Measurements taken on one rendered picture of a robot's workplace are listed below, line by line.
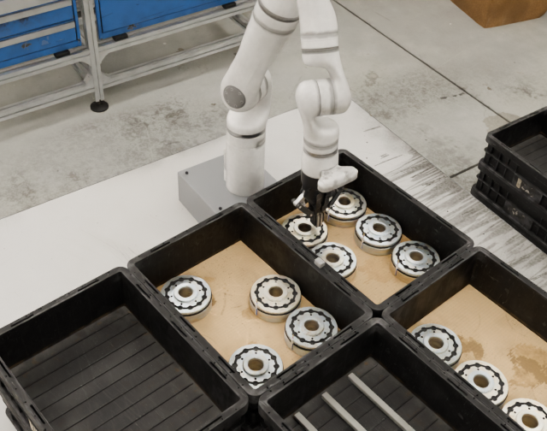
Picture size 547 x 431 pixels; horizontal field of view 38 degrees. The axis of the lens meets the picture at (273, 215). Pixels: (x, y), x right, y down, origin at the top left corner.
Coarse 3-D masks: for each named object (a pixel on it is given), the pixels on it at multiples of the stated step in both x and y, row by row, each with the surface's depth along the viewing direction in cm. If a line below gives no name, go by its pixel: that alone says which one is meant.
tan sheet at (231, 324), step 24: (240, 240) 173; (216, 264) 168; (240, 264) 168; (264, 264) 168; (216, 288) 163; (240, 288) 163; (216, 312) 158; (240, 312) 159; (216, 336) 154; (240, 336) 154; (264, 336) 154; (288, 360) 151
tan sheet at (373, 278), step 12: (288, 216) 180; (336, 228) 177; (348, 228) 178; (336, 240) 175; (348, 240) 175; (408, 240) 176; (360, 252) 172; (360, 264) 170; (372, 264) 170; (384, 264) 170; (360, 276) 167; (372, 276) 167; (384, 276) 167; (360, 288) 165; (372, 288) 165; (384, 288) 165; (396, 288) 165; (372, 300) 162
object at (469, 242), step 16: (352, 160) 180; (288, 176) 174; (384, 176) 176; (256, 192) 170; (400, 192) 172; (256, 208) 166; (272, 224) 163; (448, 224) 166; (464, 240) 163; (336, 272) 154; (432, 272) 155; (352, 288) 151; (368, 304) 148; (384, 304) 149
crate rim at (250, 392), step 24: (216, 216) 164; (168, 240) 158; (288, 240) 160; (312, 264) 155; (336, 288) 152; (192, 336) 141; (336, 336) 143; (216, 360) 138; (240, 384) 134; (264, 384) 134
